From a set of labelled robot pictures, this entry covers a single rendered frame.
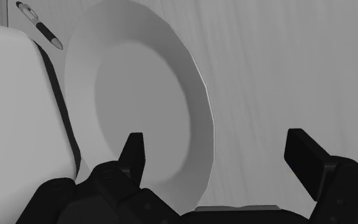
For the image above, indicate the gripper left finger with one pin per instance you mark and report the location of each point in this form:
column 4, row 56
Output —
column 110, row 192

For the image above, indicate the black and silver pen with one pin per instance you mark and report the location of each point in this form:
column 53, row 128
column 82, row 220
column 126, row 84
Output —
column 44, row 30

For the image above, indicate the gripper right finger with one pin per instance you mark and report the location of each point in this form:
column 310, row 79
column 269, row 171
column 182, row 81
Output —
column 340, row 183

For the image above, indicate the white round plate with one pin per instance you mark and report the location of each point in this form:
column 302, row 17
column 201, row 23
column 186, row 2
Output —
column 141, row 102

